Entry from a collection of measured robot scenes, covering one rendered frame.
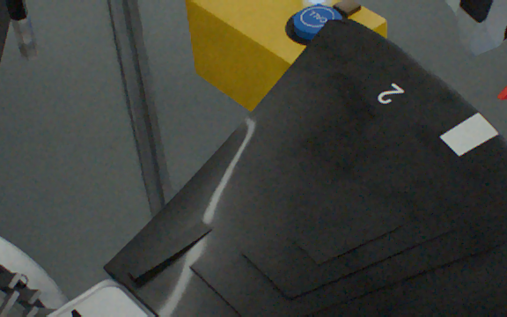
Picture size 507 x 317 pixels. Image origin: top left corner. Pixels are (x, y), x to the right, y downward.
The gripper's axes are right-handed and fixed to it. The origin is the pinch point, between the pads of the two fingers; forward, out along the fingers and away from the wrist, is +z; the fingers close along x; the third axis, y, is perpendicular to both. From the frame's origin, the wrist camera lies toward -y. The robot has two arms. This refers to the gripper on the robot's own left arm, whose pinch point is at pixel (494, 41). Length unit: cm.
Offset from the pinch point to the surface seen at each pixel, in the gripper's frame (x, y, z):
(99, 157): -13, 52, 83
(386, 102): 0.6, 4.3, 9.2
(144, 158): -19, 50, 87
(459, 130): -1.5, 0.3, 9.1
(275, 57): -8.5, 21.4, 28.3
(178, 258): 16.4, 3.2, 10.1
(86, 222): -8, 49, 92
